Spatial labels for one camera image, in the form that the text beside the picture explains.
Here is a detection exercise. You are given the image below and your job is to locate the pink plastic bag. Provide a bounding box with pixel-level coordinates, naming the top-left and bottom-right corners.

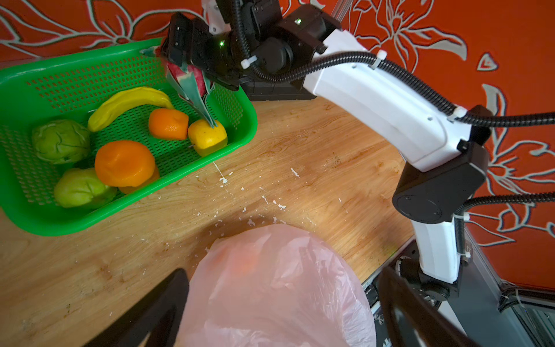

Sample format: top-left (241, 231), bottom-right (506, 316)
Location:
top-left (176, 224), bottom-right (377, 346)

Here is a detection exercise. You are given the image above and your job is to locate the red watermelon slice toy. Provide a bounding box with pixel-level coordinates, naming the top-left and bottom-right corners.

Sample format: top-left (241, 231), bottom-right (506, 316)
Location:
top-left (140, 46), bottom-right (217, 128)

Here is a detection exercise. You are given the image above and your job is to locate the yellow banana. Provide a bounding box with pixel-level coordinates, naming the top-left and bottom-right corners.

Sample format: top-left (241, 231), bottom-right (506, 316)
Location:
top-left (88, 87), bottom-right (174, 132)

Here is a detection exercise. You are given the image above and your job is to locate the orange fruit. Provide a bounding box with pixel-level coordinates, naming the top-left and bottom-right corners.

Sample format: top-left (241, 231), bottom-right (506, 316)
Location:
top-left (148, 108), bottom-right (189, 140)
top-left (119, 166), bottom-right (160, 195)
top-left (94, 140), bottom-right (156, 187)

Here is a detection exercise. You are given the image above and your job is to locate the green pear fruit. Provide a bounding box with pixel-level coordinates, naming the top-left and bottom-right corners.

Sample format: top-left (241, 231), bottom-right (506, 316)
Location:
top-left (53, 169), bottom-right (118, 209)

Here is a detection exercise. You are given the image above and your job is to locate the yellow lemon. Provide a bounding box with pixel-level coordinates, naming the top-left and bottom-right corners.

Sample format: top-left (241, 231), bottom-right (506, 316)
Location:
top-left (188, 119), bottom-right (228, 157)

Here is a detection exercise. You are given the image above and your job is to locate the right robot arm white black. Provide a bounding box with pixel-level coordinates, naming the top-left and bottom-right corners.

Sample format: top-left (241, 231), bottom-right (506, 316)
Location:
top-left (160, 1), bottom-right (554, 304)

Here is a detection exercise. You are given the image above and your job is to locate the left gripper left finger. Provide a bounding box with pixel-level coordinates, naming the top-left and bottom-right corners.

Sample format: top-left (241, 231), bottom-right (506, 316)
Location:
top-left (85, 268), bottom-right (189, 346)

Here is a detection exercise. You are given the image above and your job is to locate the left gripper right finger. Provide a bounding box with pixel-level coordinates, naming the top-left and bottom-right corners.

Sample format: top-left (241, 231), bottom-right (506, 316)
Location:
top-left (378, 267), bottom-right (477, 346)

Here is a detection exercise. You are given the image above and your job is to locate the green lime fruit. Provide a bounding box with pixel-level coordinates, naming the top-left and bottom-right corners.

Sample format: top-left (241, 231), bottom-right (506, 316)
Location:
top-left (31, 119), bottom-right (91, 165)

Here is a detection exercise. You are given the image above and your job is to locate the black tool case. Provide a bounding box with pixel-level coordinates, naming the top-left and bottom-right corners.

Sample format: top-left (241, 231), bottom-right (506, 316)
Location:
top-left (241, 80), bottom-right (316, 101)

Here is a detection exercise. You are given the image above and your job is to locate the green plastic basket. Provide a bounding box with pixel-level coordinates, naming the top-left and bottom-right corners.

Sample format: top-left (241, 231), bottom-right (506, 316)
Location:
top-left (1, 38), bottom-right (258, 237)

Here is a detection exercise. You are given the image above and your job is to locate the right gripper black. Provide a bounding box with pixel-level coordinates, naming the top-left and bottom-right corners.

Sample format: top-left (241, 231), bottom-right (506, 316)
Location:
top-left (161, 12), bottom-right (254, 91)

